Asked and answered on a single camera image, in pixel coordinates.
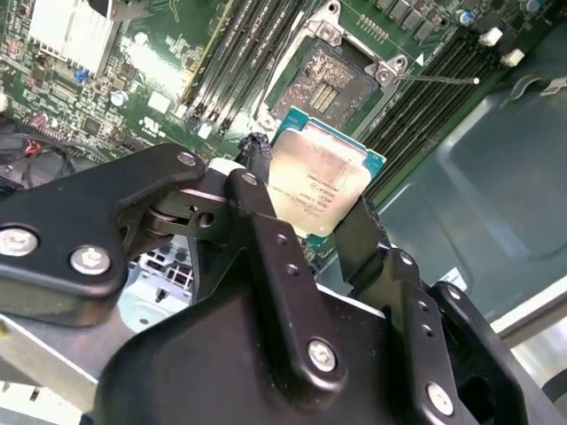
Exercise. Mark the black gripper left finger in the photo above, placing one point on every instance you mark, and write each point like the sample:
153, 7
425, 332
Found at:
305, 310

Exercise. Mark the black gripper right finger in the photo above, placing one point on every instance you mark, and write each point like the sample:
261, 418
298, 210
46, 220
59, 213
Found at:
398, 288

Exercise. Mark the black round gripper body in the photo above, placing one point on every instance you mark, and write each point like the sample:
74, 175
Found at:
199, 363

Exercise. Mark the silver CPU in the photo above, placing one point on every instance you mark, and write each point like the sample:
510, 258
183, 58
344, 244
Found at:
319, 177

